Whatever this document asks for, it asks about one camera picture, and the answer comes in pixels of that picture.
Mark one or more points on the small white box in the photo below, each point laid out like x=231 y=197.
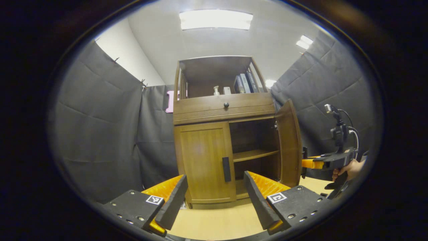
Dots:
x=227 y=90

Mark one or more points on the dark blue book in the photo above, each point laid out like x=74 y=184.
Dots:
x=239 y=85
x=252 y=82

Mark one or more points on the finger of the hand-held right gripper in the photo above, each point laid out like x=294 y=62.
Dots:
x=317 y=174
x=311 y=163

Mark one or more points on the small ceiling light panel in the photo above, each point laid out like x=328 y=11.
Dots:
x=270 y=83
x=304 y=42

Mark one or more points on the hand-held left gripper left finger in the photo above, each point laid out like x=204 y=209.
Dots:
x=175 y=201

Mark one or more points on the large ceiling light panel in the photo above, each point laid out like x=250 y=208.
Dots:
x=215 y=19

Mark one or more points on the black backdrop cloth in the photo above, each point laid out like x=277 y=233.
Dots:
x=100 y=134

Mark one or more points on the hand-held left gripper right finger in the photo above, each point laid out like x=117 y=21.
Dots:
x=257 y=201

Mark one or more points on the wooden cabinet door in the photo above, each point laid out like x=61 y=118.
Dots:
x=204 y=157
x=289 y=144

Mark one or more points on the small white pump bottle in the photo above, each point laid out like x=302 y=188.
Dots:
x=216 y=91

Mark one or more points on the wooden double-door shoe cabinet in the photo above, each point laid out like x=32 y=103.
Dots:
x=217 y=110

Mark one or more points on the light grey book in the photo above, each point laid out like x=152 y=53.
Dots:
x=245 y=83

